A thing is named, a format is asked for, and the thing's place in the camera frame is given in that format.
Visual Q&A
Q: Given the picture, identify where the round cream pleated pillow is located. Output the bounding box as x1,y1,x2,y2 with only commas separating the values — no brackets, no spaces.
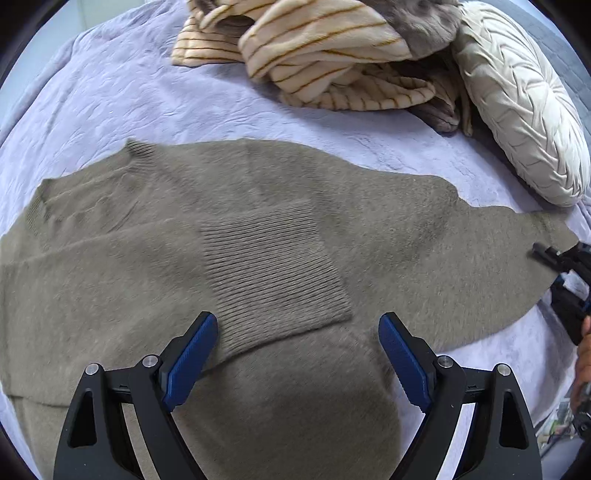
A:
452,2,589,208

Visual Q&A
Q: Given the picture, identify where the lavender bed cover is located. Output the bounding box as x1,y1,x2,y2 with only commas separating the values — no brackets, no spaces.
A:
0,0,591,462

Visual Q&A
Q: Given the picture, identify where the cream striped fleece blanket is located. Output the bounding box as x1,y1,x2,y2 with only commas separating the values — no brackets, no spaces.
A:
172,0,472,137

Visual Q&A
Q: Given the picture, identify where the person's right hand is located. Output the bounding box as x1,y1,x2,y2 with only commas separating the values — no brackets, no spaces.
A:
570,316,591,411

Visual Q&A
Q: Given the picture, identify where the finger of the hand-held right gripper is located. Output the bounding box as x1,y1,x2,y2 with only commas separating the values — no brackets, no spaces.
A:
531,242,591,278

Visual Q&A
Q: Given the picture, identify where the grey plush blanket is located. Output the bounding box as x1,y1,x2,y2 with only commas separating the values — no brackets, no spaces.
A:
365,0,472,136

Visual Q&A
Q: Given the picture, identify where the grey quilted bedding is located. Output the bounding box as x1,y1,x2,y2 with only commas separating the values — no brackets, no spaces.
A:
503,0,591,107

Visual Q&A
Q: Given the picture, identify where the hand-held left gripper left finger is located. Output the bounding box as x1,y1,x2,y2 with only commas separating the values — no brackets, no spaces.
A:
53,311,219,480

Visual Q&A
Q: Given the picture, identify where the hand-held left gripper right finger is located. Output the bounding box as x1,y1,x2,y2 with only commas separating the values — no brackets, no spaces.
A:
378,312,542,480

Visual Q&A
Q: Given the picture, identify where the taupe knit sweater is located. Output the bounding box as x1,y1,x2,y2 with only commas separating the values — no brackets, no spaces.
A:
0,138,580,480

